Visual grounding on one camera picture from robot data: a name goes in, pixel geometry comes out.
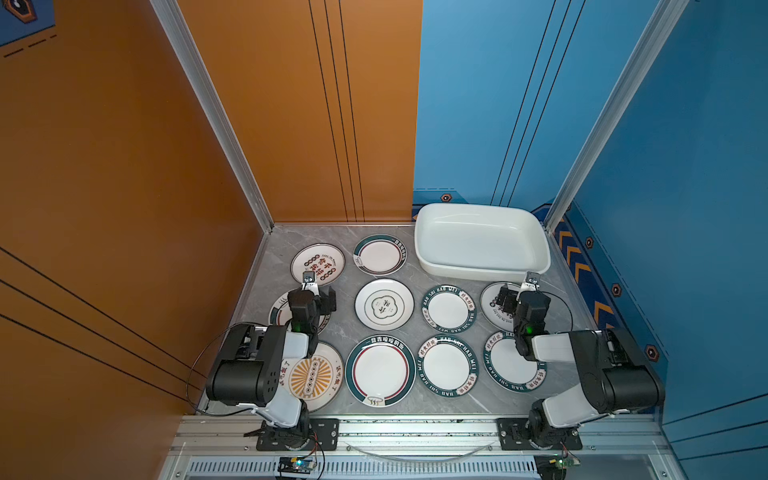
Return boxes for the white plastic bin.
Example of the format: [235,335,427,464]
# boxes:
[414,203,551,283]

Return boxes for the large green red plate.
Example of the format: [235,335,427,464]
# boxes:
[344,334,416,408]

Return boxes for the green red rimmed plate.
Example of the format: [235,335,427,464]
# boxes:
[269,291,330,335]

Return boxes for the green lettered plate front centre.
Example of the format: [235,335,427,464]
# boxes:
[416,334,479,398]

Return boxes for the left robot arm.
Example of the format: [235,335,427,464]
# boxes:
[205,286,337,450]

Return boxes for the white plate clover design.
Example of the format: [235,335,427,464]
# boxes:
[354,278,415,331]

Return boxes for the orange sunburst plate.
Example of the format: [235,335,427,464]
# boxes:
[280,342,344,412]

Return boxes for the coin pattern plate right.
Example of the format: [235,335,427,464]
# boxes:
[480,282,519,331]

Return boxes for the green lettered plate middle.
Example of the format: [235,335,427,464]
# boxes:
[421,284,477,334]

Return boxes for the left circuit board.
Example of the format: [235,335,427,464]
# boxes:
[276,457,320,479]

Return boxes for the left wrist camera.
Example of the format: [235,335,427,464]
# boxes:
[302,270,319,296]

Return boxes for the green lettered plate front right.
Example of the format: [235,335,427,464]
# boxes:
[483,331,547,392]

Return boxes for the aluminium front rail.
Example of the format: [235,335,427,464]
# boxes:
[159,414,686,479]

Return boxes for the small green rimmed plate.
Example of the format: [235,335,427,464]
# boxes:
[353,234,407,276]

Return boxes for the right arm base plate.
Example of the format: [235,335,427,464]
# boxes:
[496,418,583,451]

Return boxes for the circuit board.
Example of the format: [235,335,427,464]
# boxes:
[549,450,581,479]
[276,457,320,479]

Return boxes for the green lettered plate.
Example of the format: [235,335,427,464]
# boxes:
[421,284,477,334]
[483,331,547,392]
[416,334,479,398]

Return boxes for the plate with red coin pattern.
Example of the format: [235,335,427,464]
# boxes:
[290,243,346,286]

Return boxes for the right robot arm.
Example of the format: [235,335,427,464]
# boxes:
[495,285,666,449]

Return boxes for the right circuit board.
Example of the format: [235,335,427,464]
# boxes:
[549,450,581,479]

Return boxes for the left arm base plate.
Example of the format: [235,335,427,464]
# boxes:
[256,418,340,452]

